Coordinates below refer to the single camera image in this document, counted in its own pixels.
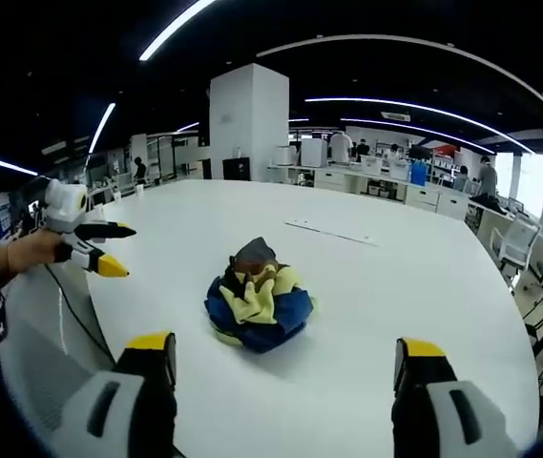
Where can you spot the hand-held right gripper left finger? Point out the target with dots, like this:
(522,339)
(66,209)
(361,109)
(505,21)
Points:
(109,415)

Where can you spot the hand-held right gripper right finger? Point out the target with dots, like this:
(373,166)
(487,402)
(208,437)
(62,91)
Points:
(447,420)

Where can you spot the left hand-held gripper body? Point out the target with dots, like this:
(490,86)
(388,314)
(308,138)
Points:
(63,205)

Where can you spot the blue and yellow garment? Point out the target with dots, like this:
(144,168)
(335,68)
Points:
(261,305)

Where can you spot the person's left hand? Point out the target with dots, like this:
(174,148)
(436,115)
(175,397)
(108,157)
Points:
(32,250)

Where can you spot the ceiling light strip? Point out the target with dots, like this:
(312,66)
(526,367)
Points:
(101,128)
(395,107)
(6,165)
(175,26)
(423,131)

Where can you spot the black box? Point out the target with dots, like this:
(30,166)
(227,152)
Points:
(236,169)

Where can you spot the white office chair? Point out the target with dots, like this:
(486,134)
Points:
(516,241)

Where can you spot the white appliance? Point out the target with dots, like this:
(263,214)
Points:
(286,155)
(314,153)

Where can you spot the white cabinet row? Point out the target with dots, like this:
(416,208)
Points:
(395,188)

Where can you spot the ceiling air conditioner unit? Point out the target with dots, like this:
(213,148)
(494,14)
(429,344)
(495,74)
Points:
(395,116)

